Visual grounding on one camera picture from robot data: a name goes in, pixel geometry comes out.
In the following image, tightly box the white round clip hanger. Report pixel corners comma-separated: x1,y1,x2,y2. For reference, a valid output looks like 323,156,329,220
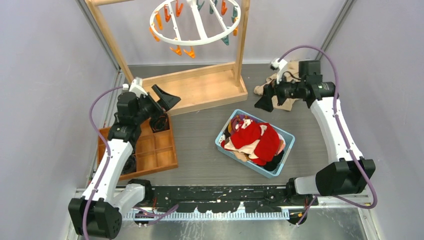
149,0,242,47

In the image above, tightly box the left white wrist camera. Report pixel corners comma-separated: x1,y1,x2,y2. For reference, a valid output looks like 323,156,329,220
128,77,146,97

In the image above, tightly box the wooden compartment tray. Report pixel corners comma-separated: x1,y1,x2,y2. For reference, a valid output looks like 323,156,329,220
96,114,179,181

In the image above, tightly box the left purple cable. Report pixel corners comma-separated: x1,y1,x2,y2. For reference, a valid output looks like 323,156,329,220
82,85,131,240

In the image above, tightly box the beige cloth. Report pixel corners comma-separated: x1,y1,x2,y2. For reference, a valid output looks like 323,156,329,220
253,60,299,112

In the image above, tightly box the teal clothes peg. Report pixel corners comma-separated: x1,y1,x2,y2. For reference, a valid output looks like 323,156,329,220
221,35,230,46

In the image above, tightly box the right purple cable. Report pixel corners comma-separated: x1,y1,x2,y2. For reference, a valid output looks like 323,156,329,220
277,44,379,210

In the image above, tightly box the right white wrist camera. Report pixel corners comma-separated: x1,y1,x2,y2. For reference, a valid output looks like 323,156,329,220
270,57,288,85

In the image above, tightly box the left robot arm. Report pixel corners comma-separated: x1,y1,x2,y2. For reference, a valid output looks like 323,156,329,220
68,83,181,240

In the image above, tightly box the purple cable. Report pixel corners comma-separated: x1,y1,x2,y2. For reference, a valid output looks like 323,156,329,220
82,85,131,240
277,44,379,210

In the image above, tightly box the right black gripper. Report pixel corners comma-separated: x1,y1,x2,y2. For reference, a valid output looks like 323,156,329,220
254,69,304,113

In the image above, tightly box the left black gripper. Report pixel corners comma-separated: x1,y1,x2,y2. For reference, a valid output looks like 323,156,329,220
134,85,180,124

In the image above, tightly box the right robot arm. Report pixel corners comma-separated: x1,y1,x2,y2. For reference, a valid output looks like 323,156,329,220
254,59,378,209

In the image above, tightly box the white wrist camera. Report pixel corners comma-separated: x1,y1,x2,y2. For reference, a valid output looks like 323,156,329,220
128,77,146,97
270,57,288,85

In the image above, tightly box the wooden hanger stand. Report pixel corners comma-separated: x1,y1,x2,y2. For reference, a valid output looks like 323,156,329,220
84,0,251,117

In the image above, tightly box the orange clothes peg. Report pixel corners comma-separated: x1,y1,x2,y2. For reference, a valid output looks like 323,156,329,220
183,46,196,59
169,45,183,56

